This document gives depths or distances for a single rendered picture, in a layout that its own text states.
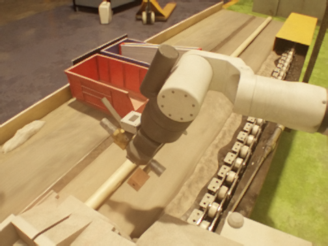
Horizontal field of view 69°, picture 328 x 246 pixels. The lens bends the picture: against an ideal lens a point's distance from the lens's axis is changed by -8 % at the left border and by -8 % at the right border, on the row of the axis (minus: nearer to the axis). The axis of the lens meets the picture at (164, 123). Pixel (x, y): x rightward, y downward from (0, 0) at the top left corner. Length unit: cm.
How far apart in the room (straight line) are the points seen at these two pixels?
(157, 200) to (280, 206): 116
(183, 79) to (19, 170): 68
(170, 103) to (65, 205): 30
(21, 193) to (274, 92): 73
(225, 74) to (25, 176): 68
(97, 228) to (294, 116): 38
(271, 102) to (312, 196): 158
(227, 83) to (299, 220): 142
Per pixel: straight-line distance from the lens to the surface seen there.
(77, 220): 52
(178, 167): 82
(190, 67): 40
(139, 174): 57
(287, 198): 185
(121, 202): 75
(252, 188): 79
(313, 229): 179
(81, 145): 93
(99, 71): 122
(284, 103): 39
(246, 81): 39
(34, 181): 87
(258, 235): 68
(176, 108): 38
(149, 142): 49
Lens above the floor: 137
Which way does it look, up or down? 39 degrees down
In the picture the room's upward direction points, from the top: 1 degrees clockwise
